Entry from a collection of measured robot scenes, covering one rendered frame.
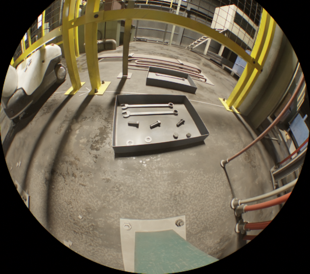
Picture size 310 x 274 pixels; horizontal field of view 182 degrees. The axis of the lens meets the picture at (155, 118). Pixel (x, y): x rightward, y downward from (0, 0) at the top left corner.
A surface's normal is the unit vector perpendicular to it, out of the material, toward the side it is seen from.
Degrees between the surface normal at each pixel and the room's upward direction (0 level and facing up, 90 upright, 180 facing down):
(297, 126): 90
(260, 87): 90
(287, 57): 90
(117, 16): 90
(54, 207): 0
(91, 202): 0
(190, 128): 0
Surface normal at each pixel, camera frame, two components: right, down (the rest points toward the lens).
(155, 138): 0.15, -0.66
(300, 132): -0.99, -0.08
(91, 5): 0.03, 0.74
